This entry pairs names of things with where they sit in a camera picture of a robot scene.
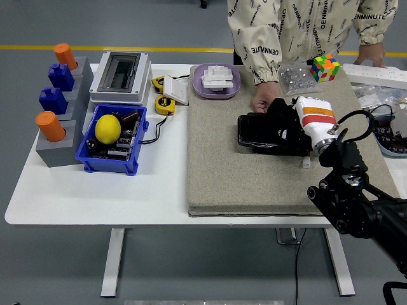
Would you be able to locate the circuit board with capacitors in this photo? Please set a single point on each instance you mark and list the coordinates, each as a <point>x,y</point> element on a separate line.
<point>124,143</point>

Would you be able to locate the orange cylinder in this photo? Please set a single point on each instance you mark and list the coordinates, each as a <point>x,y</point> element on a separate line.
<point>65,55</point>
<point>51,127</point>

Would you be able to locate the person's left hand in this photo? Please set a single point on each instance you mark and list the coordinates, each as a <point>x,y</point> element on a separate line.
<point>372,52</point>

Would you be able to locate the black glossy panel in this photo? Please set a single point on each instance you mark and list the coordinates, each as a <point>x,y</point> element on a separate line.
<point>251,130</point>

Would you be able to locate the white table leg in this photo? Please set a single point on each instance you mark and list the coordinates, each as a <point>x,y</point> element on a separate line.
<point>341,270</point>
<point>113,263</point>

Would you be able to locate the grey electrical enclosure box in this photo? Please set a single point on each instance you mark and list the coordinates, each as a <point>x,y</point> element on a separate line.
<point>143,79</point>

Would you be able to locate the grey control box under table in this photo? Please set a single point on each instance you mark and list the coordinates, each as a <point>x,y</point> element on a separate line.
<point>284,236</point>

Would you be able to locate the yellow lemon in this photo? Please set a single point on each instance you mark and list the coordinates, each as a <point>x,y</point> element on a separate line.
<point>108,129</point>

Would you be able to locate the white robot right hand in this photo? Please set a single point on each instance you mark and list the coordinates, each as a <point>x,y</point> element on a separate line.
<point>318,120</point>

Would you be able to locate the grey stepped block holder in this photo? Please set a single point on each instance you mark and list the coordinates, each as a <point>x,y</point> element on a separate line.
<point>57,155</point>

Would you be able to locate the blue plastic bin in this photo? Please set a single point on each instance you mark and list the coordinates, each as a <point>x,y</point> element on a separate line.
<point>108,165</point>

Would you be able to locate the yellow tape measure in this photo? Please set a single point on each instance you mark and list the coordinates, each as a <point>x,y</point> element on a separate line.
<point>163,104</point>
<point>158,83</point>

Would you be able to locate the clear bags of small parts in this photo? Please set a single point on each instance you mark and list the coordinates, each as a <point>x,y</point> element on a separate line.
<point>372,95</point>

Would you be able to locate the person's left forearm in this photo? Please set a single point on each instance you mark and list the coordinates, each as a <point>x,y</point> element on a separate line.
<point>375,25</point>

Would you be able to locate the white power strip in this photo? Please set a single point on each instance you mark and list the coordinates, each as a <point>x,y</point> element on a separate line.
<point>365,71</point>

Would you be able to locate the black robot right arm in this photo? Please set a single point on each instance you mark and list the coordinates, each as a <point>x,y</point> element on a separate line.
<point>349,197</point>

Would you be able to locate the purple tray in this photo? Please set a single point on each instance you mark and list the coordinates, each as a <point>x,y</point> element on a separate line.
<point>198,85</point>

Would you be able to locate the pale tray of circuit boards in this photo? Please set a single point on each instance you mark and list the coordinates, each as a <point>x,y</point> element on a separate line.
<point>394,151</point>

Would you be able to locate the beige mat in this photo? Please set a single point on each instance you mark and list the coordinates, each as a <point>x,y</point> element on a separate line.
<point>238,184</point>

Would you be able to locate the person's right forearm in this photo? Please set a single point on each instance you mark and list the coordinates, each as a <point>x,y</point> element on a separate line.
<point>260,54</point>

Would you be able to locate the black chair wheel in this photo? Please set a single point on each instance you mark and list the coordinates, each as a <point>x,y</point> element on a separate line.
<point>204,3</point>

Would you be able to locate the person's right hand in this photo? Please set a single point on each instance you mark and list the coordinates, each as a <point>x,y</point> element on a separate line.
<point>265,95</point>

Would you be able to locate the blue plastic block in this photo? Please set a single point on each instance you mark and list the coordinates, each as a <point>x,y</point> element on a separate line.
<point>52,101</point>
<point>60,77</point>

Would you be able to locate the white wall switch plate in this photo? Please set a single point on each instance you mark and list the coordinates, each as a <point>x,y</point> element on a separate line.
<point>176,91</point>

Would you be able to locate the stack of white switch parts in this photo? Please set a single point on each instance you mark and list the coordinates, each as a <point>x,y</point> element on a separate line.
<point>217,77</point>

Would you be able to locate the colourful puzzle cube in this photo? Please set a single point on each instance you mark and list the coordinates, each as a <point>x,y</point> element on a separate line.
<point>324,68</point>

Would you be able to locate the clear bag of metal nuts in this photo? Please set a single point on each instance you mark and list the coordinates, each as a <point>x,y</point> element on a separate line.
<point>295,79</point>

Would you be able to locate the black rag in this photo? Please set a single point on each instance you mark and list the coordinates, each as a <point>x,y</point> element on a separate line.
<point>280,117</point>

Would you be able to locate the person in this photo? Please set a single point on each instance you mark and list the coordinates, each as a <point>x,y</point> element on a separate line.
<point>311,25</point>

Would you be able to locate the small white connector plug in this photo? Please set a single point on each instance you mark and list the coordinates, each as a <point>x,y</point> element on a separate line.
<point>306,163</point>

